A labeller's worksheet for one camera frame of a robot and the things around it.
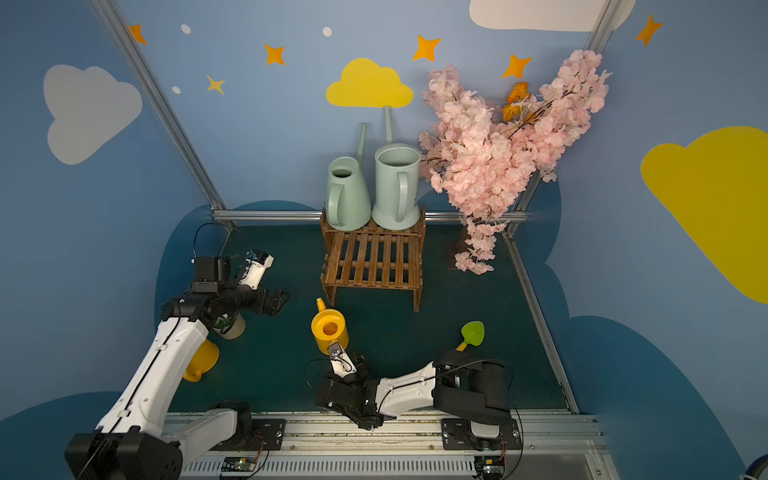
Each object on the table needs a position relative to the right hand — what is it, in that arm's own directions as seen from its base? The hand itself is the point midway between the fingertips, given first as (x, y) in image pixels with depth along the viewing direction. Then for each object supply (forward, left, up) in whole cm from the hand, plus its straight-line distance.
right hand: (344, 359), depth 83 cm
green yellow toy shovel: (+12, -38, -3) cm, 40 cm away
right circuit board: (-22, -39, -6) cm, 45 cm away
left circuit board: (-25, +22, -5) cm, 34 cm away
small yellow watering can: (+7, +5, +6) cm, 10 cm away
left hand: (+13, +19, +16) cm, 28 cm away
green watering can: (+29, 0, +31) cm, 42 cm away
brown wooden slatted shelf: (+29, -6, +10) cm, 31 cm away
